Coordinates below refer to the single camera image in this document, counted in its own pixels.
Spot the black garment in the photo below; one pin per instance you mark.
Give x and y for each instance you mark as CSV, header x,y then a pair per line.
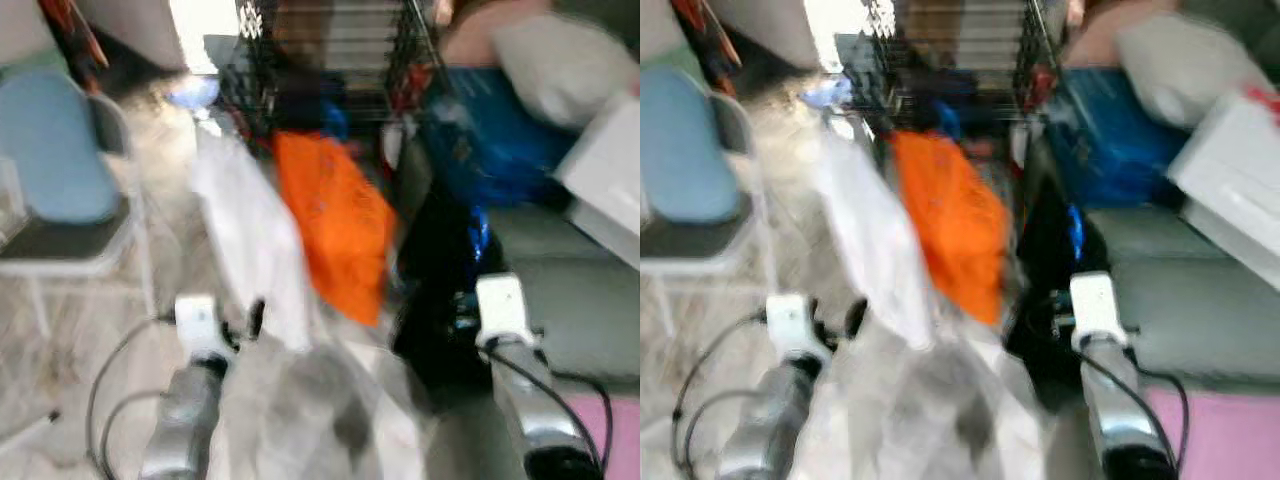
x,y
435,300
1045,300

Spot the blue plastic hanger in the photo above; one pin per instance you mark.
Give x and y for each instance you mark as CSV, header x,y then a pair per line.
x,y
478,235
335,120
1075,232

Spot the orange t-shirt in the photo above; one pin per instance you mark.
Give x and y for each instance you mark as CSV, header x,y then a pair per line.
x,y
955,230
340,230

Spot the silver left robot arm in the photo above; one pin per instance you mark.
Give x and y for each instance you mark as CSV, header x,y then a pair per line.
x,y
185,420
770,420

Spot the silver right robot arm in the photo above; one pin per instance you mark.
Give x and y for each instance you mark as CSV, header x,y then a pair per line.
x,y
540,420
1125,420

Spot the grey sofa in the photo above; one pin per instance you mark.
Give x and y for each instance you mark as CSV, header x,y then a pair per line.
x,y
570,300
1190,310

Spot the blue hard suitcase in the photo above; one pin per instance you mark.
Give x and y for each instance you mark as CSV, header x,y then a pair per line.
x,y
490,140
1110,140

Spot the white drawer cabinet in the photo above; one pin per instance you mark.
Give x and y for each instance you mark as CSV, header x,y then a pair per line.
x,y
610,170
1235,180

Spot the pink floor mat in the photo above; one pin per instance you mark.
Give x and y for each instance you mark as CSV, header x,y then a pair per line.
x,y
1230,440
620,440

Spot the blue floor mat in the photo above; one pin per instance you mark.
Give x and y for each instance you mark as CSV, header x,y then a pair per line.
x,y
192,92
825,92

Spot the pale blue seat cushion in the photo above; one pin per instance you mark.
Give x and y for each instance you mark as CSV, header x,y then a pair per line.
x,y
685,150
55,150

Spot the grey pillow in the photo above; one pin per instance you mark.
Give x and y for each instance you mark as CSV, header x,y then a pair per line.
x,y
570,65
1190,65

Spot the black metal drying rack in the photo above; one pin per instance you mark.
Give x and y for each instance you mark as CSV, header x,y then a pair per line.
x,y
330,60
960,60

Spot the pink cushion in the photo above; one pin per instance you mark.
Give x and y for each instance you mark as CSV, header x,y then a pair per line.
x,y
1095,40
470,40

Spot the red cloth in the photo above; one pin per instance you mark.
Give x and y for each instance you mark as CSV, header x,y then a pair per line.
x,y
1262,103

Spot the red black umbrella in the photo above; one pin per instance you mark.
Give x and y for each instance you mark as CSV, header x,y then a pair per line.
x,y
70,30
705,30

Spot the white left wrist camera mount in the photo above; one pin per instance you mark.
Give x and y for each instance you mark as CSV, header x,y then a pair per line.
x,y
200,325
793,325

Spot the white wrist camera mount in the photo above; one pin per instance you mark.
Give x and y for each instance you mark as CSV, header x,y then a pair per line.
x,y
503,305
200,325
793,325
1098,308

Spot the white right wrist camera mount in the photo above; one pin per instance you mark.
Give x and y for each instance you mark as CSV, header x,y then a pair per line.
x,y
503,305
1098,308

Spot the white frame folding chair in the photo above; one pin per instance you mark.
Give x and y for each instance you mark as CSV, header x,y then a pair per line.
x,y
700,245
70,245

